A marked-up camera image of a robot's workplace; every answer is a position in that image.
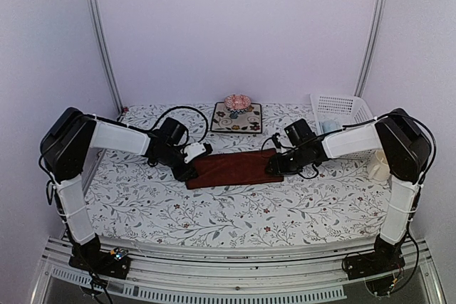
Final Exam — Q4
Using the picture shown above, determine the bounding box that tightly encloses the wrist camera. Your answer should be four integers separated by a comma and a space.
271, 133, 286, 153
183, 142, 213, 164

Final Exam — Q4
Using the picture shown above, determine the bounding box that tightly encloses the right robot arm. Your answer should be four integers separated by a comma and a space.
265, 108, 436, 246

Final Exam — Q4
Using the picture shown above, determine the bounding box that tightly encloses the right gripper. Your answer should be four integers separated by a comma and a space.
265, 146, 309, 177

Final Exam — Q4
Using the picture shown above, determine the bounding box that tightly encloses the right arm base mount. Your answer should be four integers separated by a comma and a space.
341, 236, 405, 280

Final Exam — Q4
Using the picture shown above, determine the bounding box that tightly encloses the red patterned bowl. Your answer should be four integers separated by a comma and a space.
224, 94, 252, 112

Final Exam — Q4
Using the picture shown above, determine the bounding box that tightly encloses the left aluminium post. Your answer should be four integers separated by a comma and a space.
87, 0, 124, 115

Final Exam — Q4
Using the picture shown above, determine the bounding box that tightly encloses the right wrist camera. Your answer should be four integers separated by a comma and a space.
271, 133, 286, 153

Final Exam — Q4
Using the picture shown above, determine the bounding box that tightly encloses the cream ribbed mug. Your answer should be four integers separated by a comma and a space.
366, 150, 390, 182

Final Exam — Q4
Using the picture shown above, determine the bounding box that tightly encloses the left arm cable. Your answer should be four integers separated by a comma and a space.
147, 105, 209, 148

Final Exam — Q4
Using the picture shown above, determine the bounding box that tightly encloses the dark red towel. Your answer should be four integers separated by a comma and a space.
185, 149, 284, 189

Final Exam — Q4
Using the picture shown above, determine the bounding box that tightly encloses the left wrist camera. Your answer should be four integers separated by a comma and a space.
183, 142, 213, 164

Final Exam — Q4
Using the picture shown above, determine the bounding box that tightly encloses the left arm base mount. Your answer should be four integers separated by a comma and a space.
68, 234, 131, 280

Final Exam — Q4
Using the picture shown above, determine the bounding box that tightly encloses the aluminium post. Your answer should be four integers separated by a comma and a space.
354, 0, 387, 98
87, 0, 124, 115

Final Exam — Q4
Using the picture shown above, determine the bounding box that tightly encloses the floral square trivet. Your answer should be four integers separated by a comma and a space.
210, 102, 263, 134

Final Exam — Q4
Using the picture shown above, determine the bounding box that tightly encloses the white plastic basket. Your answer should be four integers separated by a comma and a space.
310, 94, 381, 159

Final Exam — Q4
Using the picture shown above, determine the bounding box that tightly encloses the aluminium front rail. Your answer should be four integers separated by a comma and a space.
30, 237, 448, 303

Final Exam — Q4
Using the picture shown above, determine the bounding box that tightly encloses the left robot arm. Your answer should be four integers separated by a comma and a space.
40, 107, 212, 271

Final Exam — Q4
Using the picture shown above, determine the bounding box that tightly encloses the right aluminium post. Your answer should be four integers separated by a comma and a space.
354, 0, 387, 98

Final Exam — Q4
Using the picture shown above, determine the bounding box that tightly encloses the rolled light blue towel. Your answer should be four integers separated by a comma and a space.
320, 120, 342, 133

